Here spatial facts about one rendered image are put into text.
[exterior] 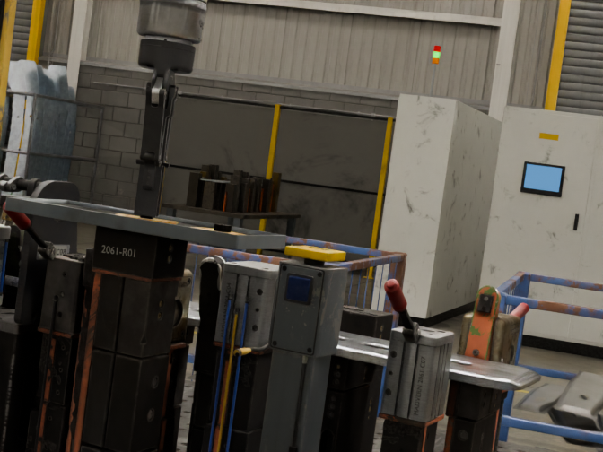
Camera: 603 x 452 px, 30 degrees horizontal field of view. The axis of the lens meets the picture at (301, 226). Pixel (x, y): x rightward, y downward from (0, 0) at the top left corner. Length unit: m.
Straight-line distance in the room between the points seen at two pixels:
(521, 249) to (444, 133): 1.19
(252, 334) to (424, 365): 0.26
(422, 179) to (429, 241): 0.54
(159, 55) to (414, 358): 0.53
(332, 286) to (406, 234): 8.39
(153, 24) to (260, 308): 0.42
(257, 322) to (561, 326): 8.17
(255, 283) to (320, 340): 0.23
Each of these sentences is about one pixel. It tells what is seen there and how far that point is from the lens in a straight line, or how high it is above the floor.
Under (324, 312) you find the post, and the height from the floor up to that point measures 1.09.
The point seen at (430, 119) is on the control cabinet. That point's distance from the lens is 9.78.
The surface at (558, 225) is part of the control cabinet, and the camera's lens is 9.66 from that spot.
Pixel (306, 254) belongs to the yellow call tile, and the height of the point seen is 1.15.
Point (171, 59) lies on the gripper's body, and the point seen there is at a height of 1.38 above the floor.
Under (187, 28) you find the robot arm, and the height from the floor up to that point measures 1.42.
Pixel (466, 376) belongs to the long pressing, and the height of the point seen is 1.00.
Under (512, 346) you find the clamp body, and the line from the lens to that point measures 1.91.
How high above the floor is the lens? 1.26
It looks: 3 degrees down
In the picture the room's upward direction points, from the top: 8 degrees clockwise
